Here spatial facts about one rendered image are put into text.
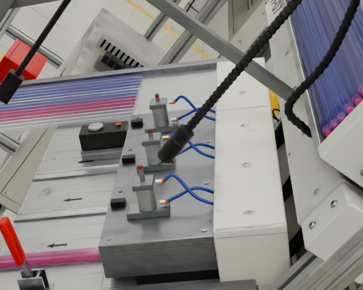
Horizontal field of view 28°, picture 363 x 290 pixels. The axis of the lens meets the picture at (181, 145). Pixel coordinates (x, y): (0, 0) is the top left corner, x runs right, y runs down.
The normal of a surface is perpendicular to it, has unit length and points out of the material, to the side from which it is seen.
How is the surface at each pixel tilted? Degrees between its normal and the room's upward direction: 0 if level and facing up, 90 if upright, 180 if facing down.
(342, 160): 90
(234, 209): 45
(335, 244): 90
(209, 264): 90
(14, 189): 90
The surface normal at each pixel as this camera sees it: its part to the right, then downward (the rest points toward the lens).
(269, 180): -0.14, -0.87
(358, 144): -0.05, 0.48
